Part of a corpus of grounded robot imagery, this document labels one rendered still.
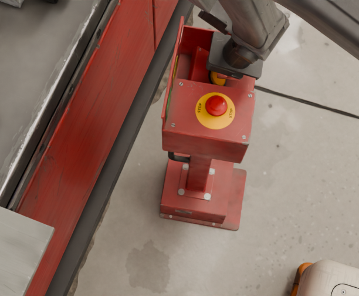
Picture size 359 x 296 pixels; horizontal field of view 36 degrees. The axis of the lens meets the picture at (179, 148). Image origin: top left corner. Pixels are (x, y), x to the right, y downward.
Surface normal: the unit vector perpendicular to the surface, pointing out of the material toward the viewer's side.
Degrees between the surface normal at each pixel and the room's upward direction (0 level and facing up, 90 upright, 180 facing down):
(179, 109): 0
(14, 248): 0
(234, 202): 0
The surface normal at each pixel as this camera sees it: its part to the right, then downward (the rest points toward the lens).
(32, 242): 0.02, -0.33
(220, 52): 0.27, -0.25
